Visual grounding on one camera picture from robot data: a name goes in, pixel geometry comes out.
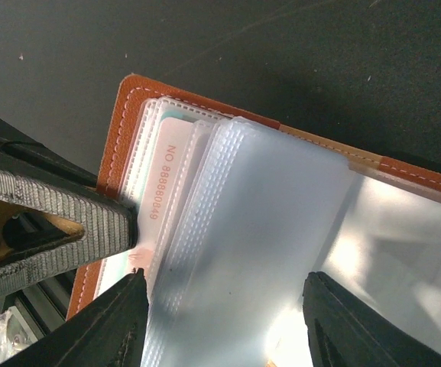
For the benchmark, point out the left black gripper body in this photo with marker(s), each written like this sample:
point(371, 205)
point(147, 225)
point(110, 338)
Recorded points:
point(21, 153)

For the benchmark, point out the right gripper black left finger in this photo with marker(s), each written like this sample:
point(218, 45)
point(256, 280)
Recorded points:
point(110, 331)

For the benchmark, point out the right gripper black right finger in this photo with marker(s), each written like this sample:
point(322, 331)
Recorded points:
point(344, 331)

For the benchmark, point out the pink white numbered card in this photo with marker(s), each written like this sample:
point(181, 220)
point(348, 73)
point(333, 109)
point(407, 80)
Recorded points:
point(167, 155)

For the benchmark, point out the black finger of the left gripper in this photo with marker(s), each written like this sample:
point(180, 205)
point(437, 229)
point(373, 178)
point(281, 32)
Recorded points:
point(109, 227)

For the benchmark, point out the brown leather card holder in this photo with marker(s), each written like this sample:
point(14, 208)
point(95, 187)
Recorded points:
point(255, 208)

